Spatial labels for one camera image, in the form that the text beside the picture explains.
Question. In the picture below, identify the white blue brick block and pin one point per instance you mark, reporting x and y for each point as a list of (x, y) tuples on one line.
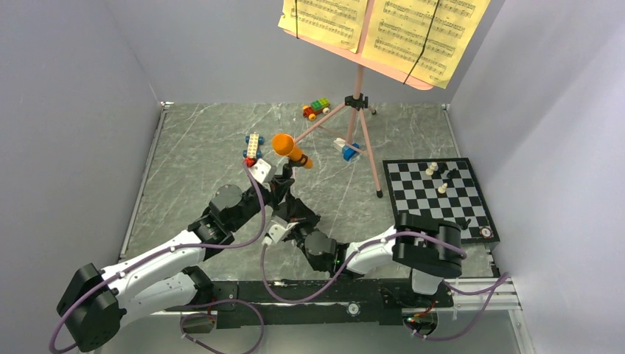
[(347, 152)]

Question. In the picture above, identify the black white chessboard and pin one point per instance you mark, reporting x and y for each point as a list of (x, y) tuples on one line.
[(412, 191)]

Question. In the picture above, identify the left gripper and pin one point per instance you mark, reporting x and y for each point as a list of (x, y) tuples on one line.
[(278, 186)]

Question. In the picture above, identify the left yellow sheet music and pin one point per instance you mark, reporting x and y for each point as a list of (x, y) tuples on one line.
[(338, 23)]

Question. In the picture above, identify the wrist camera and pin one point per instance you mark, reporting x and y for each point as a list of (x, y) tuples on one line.
[(261, 170), (277, 230)]

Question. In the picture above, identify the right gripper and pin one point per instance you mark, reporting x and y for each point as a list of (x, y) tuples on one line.
[(303, 214)]

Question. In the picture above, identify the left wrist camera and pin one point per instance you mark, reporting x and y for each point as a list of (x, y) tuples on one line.
[(261, 170)]

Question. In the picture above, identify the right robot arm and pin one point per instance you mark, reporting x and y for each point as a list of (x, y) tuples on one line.
[(430, 247)]

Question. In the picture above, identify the cream blue-wheeled brick car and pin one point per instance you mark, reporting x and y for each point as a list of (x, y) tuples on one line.
[(253, 143)]

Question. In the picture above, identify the right yellow sheet music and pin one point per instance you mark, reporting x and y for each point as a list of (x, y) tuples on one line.
[(423, 39)]

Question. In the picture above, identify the orange toy microphone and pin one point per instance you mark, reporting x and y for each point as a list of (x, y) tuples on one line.
[(284, 145)]

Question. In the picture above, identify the yellow sheet music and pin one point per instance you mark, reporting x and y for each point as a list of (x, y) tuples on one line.
[(338, 23), (423, 39)]

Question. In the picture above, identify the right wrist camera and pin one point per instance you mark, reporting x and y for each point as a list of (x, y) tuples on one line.
[(277, 230)]

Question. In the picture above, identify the red green brick car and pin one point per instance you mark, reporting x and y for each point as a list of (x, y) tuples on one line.
[(320, 106)]

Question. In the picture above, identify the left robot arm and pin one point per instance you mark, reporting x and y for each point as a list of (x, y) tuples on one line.
[(98, 302)]

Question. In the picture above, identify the white chess piece upper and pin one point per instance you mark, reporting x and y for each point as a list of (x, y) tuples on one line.
[(431, 169)]

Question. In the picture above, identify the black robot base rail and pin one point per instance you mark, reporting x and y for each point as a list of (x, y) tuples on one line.
[(381, 301)]

